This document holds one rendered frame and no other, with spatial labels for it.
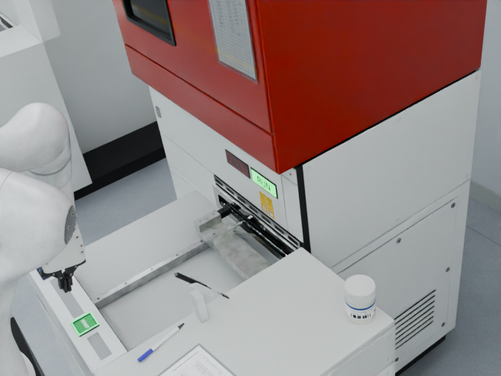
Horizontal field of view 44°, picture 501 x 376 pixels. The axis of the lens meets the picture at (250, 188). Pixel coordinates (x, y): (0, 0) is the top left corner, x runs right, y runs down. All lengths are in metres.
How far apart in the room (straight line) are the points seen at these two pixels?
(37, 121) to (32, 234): 0.19
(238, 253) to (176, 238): 0.27
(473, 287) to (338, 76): 1.64
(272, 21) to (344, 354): 0.74
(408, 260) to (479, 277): 0.91
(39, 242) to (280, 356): 0.71
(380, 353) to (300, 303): 0.22
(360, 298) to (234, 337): 0.31
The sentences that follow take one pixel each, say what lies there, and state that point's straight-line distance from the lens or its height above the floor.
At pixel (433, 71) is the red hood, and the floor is 1.29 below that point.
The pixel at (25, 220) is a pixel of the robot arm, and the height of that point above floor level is 1.60.
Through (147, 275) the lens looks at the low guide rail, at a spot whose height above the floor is 0.84.
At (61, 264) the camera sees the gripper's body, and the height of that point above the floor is 1.19.
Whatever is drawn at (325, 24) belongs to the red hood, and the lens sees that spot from 1.44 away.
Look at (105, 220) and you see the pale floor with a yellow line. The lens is 3.57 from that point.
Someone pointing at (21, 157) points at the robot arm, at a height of 1.63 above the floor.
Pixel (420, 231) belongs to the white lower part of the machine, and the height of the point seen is 0.73.
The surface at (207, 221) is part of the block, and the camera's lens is 1.92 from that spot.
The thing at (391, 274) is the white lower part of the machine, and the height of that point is 0.62.
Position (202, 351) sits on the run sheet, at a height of 0.97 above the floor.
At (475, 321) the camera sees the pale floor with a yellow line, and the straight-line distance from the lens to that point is 2.82.
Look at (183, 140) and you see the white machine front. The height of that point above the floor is 1.02.
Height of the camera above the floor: 2.11
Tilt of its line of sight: 37 degrees down
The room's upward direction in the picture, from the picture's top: 9 degrees counter-clockwise
